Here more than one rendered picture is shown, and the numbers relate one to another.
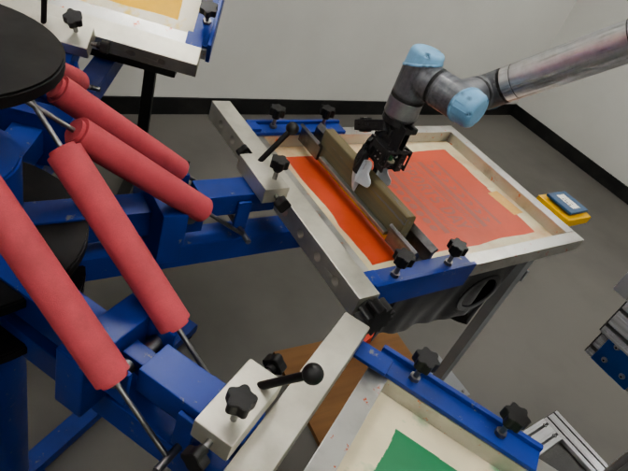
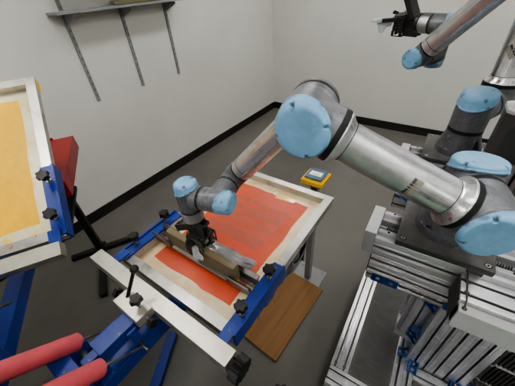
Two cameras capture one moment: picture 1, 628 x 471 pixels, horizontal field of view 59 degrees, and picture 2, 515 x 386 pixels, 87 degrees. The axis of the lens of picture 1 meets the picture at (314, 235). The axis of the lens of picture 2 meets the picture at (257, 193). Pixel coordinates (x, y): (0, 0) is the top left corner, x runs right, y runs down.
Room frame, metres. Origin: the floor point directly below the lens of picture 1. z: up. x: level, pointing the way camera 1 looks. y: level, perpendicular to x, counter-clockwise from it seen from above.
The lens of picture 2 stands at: (0.44, -0.20, 1.84)
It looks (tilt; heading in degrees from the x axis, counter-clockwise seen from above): 38 degrees down; 352
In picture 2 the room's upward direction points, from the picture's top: 5 degrees counter-clockwise
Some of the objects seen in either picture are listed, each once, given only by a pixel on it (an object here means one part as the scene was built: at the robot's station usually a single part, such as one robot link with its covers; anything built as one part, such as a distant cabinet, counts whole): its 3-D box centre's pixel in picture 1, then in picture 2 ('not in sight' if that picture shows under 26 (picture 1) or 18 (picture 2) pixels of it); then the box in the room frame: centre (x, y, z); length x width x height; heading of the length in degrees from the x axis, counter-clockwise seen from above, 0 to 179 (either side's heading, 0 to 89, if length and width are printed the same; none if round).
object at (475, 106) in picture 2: not in sight; (474, 108); (1.25, -1.13, 1.42); 0.13 x 0.12 x 0.14; 112
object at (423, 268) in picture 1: (417, 278); (257, 299); (0.95, -0.24, 0.98); 0.30 x 0.05 x 0.07; 135
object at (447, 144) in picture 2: not in sight; (460, 138); (1.25, -1.12, 1.31); 0.15 x 0.15 x 0.10
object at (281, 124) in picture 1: (295, 135); (154, 237); (1.35, 0.15, 0.98); 0.30 x 0.05 x 0.07; 135
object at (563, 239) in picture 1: (418, 192); (237, 227); (1.32, -0.22, 0.97); 0.79 x 0.58 x 0.04; 135
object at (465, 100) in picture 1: (460, 98); (218, 197); (1.11, -0.17, 1.32); 0.11 x 0.11 x 0.08; 59
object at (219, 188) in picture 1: (234, 195); (123, 328); (0.92, 0.18, 1.02); 0.17 x 0.06 x 0.05; 135
